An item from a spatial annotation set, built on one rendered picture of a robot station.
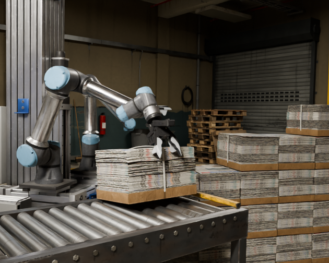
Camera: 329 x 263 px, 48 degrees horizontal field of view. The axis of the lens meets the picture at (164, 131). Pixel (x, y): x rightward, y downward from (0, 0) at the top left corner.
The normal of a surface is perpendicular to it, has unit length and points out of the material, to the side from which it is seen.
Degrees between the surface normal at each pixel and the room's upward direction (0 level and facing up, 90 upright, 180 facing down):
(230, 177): 90
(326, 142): 90
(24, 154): 97
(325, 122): 90
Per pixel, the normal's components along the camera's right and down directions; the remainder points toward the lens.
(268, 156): 0.29, 0.06
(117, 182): -0.79, 0.01
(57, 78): -0.25, -0.07
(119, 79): 0.62, 0.05
